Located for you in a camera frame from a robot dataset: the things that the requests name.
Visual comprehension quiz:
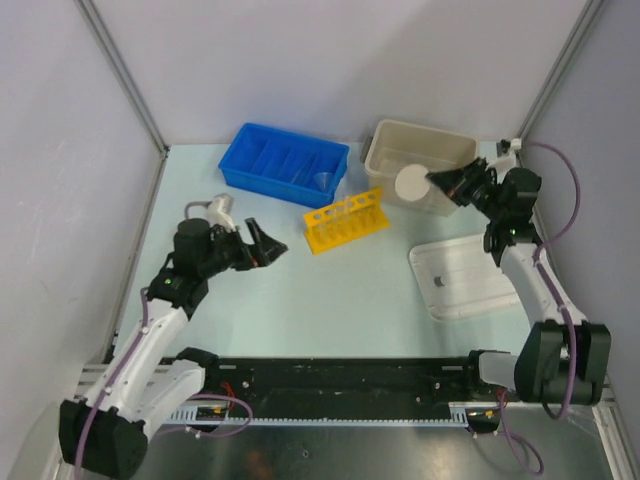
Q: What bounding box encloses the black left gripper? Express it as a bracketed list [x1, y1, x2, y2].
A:
[199, 218, 286, 279]

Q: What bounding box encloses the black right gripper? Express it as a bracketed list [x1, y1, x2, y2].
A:
[427, 156, 506, 221]

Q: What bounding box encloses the wire gauze with ceramic centre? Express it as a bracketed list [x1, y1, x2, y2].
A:
[394, 164, 431, 203]

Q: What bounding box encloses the clear glass funnel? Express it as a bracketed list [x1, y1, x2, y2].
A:
[314, 172, 335, 193]

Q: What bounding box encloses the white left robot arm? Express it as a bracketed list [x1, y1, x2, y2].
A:
[58, 218, 288, 479]

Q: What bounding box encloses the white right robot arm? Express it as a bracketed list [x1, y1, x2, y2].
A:
[426, 158, 611, 408]

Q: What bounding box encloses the yellow test tube rack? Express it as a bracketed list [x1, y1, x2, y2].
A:
[303, 187, 391, 255]

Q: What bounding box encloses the beige plastic storage box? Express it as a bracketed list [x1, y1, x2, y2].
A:
[364, 119, 479, 217]

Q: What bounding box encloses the blue plastic divided bin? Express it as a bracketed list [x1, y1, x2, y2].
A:
[219, 123, 349, 209]

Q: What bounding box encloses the white plastic lid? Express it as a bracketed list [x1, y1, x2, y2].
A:
[408, 234, 520, 321]

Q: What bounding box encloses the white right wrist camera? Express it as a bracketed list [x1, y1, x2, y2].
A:
[489, 138, 522, 175]

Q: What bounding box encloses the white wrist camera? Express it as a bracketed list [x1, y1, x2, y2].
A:
[489, 138, 522, 175]
[206, 193, 236, 232]

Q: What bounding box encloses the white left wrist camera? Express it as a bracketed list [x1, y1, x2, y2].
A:
[206, 193, 236, 232]

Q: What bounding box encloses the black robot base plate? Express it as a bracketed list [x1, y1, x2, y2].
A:
[202, 356, 499, 413]

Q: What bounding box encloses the aluminium frame rail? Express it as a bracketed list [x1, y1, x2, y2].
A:
[74, 364, 169, 400]
[599, 373, 616, 403]

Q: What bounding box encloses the slotted cable duct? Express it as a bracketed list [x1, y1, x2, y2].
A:
[164, 398, 498, 428]

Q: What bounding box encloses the aluminium frame rail right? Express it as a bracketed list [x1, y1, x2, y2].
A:
[599, 373, 616, 403]

